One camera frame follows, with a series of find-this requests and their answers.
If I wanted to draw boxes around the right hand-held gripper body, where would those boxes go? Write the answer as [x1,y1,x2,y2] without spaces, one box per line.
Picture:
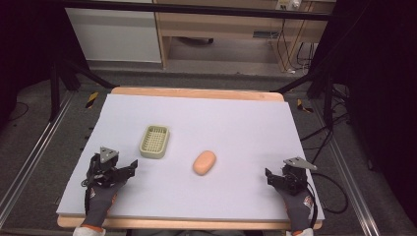
[280,156,319,197]

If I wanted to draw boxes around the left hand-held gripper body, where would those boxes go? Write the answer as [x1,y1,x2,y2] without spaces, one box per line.
[86,147,132,189]

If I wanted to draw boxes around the green soap dish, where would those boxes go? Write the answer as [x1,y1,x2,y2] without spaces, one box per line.
[139,124,171,160]

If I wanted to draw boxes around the orange soap bar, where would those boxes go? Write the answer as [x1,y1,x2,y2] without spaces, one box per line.
[192,149,217,177]

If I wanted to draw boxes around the person's right hand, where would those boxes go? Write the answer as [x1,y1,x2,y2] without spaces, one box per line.
[275,186,315,234]

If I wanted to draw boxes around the person's left hand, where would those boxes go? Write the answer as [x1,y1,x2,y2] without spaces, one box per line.
[81,181,128,229]

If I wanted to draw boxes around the white foam mat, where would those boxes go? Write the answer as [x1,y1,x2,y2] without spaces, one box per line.
[55,93,326,221]

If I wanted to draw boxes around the yellow black tape strip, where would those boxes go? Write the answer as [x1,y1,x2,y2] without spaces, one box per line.
[296,98,315,115]
[85,90,99,110]

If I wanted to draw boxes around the black metal stand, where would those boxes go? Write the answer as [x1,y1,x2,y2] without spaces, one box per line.
[269,70,350,127]
[48,58,118,123]

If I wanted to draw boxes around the wooden table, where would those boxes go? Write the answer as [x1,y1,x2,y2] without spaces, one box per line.
[56,86,325,231]

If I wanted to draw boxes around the white cabinet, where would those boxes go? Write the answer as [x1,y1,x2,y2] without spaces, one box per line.
[64,7,163,64]

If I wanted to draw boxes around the black curtain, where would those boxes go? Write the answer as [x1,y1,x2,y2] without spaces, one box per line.
[0,0,89,131]
[309,0,417,227]

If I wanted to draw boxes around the wooden desk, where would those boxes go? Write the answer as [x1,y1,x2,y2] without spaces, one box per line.
[152,0,336,73]

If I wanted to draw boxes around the white power strip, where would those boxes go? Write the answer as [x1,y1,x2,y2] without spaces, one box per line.
[275,0,302,11]

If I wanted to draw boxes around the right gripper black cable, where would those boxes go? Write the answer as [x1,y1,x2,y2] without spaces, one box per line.
[307,172,349,228]

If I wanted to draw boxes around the black floor cables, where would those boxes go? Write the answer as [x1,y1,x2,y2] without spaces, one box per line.
[299,83,351,165]

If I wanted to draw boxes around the aluminium floor rail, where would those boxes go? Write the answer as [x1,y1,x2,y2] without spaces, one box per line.
[310,99,386,236]
[0,90,76,228]

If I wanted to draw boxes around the cables under desk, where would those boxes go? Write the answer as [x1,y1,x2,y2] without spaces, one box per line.
[275,18,317,75]

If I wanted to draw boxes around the black metal frame bar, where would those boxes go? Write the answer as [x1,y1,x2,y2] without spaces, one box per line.
[60,0,332,22]

